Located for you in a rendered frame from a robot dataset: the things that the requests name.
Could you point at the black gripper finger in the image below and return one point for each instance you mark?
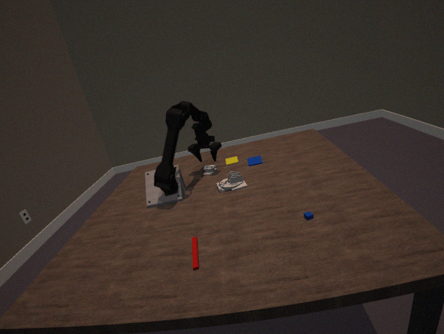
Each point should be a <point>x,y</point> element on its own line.
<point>197,155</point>
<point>214,153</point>

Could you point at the small blue cube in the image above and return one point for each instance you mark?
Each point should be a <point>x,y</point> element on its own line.
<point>308,215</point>

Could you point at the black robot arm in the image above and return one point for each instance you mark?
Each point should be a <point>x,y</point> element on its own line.
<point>175,120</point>

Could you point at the red rectangular bar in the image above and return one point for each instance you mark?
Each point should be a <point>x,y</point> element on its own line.
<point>195,254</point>

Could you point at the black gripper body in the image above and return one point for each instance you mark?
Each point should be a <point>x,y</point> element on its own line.
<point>203,143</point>

